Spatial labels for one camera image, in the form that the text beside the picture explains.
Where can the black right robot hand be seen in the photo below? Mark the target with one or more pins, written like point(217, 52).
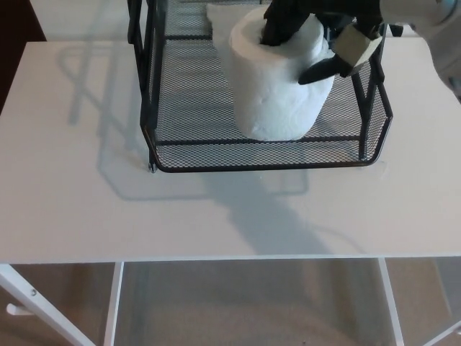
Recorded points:
point(324, 7)

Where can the white toilet paper roll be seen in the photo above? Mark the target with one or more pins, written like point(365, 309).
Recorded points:
point(273, 93)

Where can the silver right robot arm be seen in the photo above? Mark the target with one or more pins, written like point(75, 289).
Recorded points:
point(414, 11)

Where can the black mesh file tray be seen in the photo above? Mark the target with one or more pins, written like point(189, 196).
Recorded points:
point(198, 142)

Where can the white desk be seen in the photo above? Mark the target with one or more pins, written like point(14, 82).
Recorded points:
point(180, 223)

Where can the dark brown wooden furniture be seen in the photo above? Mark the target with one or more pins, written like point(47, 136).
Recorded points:
point(14, 43)

